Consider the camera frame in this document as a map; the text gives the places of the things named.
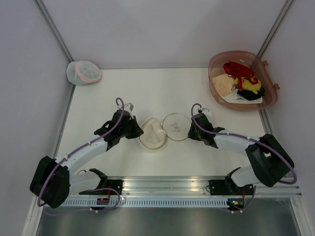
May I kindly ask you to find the beige round mesh laundry bag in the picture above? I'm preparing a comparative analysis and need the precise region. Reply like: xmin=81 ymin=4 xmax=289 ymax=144
xmin=138 ymin=113 xmax=191 ymax=151

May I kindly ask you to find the red bra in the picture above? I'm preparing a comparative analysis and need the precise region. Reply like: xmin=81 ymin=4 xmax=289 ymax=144
xmin=223 ymin=61 xmax=258 ymax=90

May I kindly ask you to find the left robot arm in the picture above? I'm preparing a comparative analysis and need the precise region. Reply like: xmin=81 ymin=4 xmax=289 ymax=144
xmin=30 ymin=110 xmax=144 ymax=208

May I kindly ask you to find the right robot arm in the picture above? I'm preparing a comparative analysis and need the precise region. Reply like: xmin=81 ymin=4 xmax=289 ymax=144
xmin=188 ymin=113 xmax=297 ymax=194

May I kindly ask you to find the beige bra in basket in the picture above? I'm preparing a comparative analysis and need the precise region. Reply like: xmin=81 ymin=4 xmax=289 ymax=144
xmin=212 ymin=74 xmax=236 ymax=96

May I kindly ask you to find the white pink-trimmed mesh laundry bag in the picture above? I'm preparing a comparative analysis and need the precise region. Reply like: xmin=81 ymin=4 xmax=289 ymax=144
xmin=66 ymin=60 xmax=102 ymax=86

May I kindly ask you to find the white garment in basket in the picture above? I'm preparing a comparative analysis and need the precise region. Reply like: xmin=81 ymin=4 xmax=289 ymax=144
xmin=221 ymin=89 xmax=263 ymax=104

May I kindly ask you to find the black garment in basket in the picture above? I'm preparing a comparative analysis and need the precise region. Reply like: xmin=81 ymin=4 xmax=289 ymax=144
xmin=237 ymin=87 xmax=265 ymax=101

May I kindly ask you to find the translucent pink plastic basket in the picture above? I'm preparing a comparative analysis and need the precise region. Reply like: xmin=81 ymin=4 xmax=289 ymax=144
xmin=208 ymin=51 xmax=280 ymax=112

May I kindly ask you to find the yellow garment in basket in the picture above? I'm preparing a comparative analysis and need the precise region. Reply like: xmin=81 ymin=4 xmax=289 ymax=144
xmin=233 ymin=77 xmax=261 ymax=94

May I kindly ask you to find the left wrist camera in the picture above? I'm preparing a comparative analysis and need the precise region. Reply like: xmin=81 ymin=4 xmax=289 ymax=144
xmin=124 ymin=103 xmax=134 ymax=117

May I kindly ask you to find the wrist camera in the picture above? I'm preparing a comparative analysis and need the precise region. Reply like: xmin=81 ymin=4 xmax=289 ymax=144
xmin=124 ymin=103 xmax=134 ymax=117
xmin=197 ymin=107 xmax=212 ymax=117

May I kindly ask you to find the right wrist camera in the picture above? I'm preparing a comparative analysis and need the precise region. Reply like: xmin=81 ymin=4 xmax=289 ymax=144
xmin=197 ymin=107 xmax=212 ymax=117

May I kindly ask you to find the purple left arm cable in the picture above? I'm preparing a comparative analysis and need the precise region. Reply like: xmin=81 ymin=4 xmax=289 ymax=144
xmin=36 ymin=97 xmax=125 ymax=217

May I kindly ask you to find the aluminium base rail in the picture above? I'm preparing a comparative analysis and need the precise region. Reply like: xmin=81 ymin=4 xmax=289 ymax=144
xmin=108 ymin=176 xmax=302 ymax=198

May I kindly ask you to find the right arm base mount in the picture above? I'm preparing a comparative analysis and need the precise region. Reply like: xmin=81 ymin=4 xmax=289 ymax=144
xmin=205 ymin=167 xmax=253 ymax=196

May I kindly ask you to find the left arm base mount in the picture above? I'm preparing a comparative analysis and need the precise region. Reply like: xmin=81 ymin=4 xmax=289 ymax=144
xmin=79 ymin=168 xmax=123 ymax=196

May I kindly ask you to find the white slotted cable duct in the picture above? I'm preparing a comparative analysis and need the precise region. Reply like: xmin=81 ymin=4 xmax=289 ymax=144
xmin=62 ymin=197 xmax=228 ymax=208

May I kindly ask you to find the left aluminium frame post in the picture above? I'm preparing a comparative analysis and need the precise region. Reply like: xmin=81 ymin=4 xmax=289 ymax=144
xmin=33 ymin=0 xmax=74 ymax=62

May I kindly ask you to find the aluminium frame post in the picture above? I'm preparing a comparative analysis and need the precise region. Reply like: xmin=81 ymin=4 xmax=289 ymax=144
xmin=257 ymin=0 xmax=295 ymax=59
xmin=33 ymin=0 xmax=74 ymax=62

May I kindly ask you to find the right aluminium frame post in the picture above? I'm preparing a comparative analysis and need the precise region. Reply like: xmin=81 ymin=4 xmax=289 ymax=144
xmin=257 ymin=0 xmax=295 ymax=59

